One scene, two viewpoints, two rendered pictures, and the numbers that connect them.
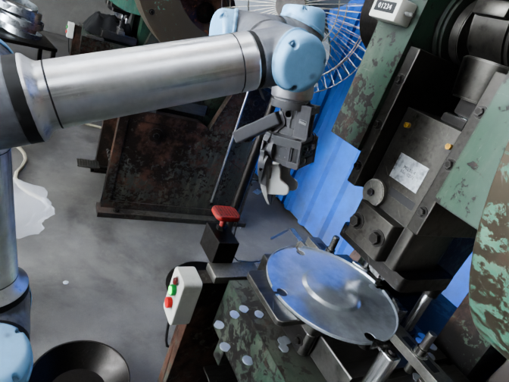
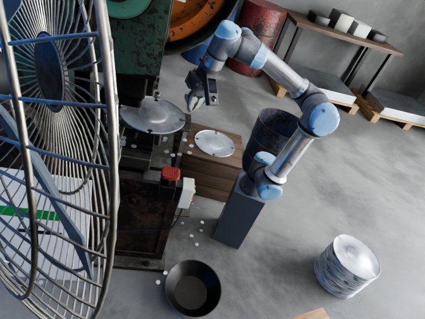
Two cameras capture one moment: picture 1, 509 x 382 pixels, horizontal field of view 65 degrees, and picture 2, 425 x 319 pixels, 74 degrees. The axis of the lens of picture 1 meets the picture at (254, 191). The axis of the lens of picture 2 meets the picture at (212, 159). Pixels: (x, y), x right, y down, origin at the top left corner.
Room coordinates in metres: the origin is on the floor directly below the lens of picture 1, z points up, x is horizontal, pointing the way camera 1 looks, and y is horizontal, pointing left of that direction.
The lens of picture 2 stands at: (1.61, 0.42, 1.49)
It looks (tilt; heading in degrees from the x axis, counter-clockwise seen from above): 38 degrees down; 199
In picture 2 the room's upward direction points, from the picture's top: 20 degrees clockwise
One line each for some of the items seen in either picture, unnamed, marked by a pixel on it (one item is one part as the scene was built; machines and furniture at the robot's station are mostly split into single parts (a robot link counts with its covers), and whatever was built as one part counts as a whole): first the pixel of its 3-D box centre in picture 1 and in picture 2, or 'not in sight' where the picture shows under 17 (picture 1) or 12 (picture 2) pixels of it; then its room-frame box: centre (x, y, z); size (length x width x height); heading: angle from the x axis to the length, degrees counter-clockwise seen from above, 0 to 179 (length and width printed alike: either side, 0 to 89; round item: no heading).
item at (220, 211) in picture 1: (222, 223); (169, 178); (0.93, 0.05, 0.72); 0.07 x 0.06 x 0.08; 124
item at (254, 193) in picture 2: not in sight; (255, 180); (0.39, 0.28, 0.50); 0.15 x 0.15 x 0.10
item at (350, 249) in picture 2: not in sight; (356, 256); (0.19, 0.98, 0.25); 0.29 x 0.29 x 0.01
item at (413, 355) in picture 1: (423, 356); not in sight; (0.65, -0.42, 0.76); 0.17 x 0.06 x 0.10; 34
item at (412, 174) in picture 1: (416, 187); (140, 54); (0.76, -0.29, 1.04); 0.17 x 0.15 x 0.30; 124
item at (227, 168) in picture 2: not in sight; (208, 161); (0.09, -0.13, 0.18); 0.40 x 0.38 x 0.35; 117
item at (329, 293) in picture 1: (331, 289); (153, 113); (0.71, -0.22, 0.78); 0.29 x 0.29 x 0.01
